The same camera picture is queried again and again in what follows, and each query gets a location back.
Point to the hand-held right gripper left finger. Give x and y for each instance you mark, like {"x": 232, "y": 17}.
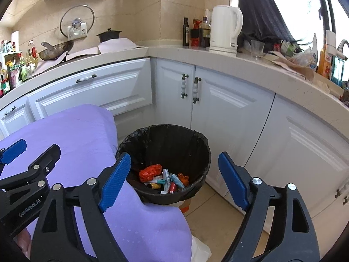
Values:
{"x": 116, "y": 182}

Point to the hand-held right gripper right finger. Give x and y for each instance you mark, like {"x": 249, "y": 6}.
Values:
{"x": 234, "y": 182}

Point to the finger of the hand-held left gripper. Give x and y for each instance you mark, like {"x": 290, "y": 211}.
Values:
{"x": 43, "y": 158}
{"x": 13, "y": 150}

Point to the red plastic bag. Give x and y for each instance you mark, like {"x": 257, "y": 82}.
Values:
{"x": 149, "y": 172}

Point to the yellow thread spool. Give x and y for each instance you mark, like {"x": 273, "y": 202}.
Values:
{"x": 154, "y": 186}

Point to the orange knotted plastic bag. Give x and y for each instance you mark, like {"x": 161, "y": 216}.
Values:
{"x": 184, "y": 180}

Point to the red thread spool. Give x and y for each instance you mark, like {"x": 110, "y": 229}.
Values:
{"x": 172, "y": 187}

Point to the teal thread spool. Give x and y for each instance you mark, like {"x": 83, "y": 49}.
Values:
{"x": 177, "y": 180}

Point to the black lined waste bin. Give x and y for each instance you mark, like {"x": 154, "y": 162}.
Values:
{"x": 163, "y": 147}

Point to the person's left hand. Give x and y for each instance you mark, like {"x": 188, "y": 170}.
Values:
{"x": 23, "y": 241}

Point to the small white drawer front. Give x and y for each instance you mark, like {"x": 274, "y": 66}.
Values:
{"x": 15, "y": 122}

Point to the purple tablecloth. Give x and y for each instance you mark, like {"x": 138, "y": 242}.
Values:
{"x": 81, "y": 131}

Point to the white plastic bag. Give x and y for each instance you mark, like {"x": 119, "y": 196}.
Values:
{"x": 201, "y": 249}

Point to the group of condiment bottles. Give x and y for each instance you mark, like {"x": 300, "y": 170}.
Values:
{"x": 16, "y": 71}

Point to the wide white drawer front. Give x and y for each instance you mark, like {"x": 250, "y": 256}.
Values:
{"x": 90, "y": 92}

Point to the narrow white cabinet door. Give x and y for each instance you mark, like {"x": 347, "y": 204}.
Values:
{"x": 170, "y": 106}

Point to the white paper sheet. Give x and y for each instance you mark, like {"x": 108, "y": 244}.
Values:
{"x": 120, "y": 45}
{"x": 54, "y": 62}

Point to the steel wok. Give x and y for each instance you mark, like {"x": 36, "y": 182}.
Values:
{"x": 57, "y": 50}

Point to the paper towel roll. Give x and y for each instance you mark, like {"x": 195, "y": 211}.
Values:
{"x": 15, "y": 41}

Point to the brown cardboard sheet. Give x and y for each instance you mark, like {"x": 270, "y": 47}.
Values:
{"x": 289, "y": 67}

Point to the clear glass cup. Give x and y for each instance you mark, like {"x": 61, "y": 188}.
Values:
{"x": 257, "y": 49}

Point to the black lidded pot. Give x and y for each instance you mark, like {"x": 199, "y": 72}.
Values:
{"x": 109, "y": 36}

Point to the clear plastic bag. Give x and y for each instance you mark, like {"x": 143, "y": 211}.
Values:
{"x": 302, "y": 58}

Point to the glass pot lid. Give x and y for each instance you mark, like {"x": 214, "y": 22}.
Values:
{"x": 68, "y": 15}

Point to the green printed packet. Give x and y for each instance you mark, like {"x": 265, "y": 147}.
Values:
{"x": 289, "y": 47}

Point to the dark jar with red label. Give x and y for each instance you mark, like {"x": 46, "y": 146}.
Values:
{"x": 195, "y": 36}

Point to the dark sauce bottle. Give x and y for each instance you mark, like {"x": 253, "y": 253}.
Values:
{"x": 204, "y": 34}

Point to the white electric kettle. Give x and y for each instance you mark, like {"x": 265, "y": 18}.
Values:
{"x": 223, "y": 30}

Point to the white spray bottle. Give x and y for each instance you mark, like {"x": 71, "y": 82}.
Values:
{"x": 314, "y": 51}

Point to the dark olive oil bottle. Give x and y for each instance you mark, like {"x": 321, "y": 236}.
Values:
{"x": 185, "y": 32}

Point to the clear bottle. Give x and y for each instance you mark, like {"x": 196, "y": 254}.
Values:
{"x": 208, "y": 15}

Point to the dark curtain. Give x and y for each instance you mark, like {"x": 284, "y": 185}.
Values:
{"x": 261, "y": 8}

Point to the window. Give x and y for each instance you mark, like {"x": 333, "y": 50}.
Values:
{"x": 300, "y": 5}

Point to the white wall socket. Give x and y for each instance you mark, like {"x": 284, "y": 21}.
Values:
{"x": 77, "y": 30}

